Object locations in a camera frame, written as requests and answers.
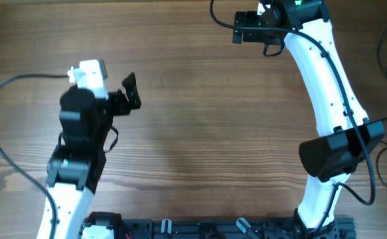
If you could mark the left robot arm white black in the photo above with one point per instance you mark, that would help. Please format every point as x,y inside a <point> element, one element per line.
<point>77,163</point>

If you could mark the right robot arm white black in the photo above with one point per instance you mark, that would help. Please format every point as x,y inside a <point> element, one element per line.
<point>346,136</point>

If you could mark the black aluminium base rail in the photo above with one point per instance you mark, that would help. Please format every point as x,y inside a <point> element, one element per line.
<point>112,225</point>

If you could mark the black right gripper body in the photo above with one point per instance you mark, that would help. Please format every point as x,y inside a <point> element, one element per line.
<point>238,27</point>

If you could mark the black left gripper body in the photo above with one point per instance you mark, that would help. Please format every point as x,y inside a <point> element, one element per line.
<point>116,104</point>

